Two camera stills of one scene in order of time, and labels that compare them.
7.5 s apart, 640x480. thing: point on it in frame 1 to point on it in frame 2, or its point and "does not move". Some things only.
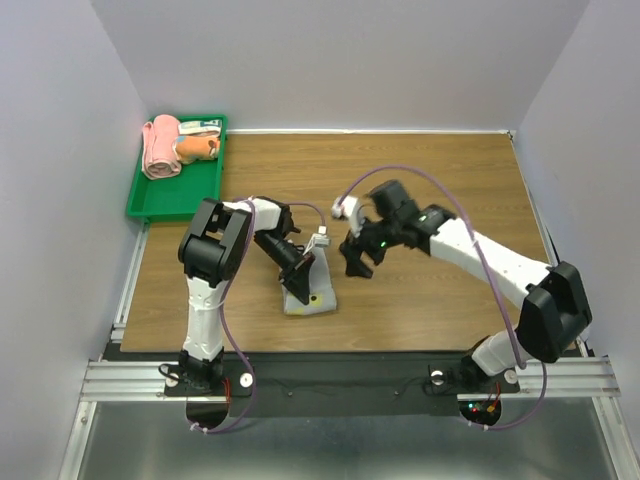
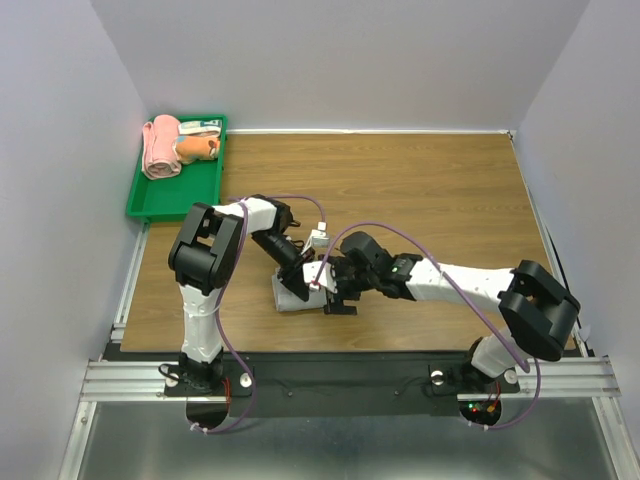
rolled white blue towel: (200, 127) does not move
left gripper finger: (298, 281) does not move
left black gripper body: (285, 256) does not move
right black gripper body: (373, 240) to (350, 284)
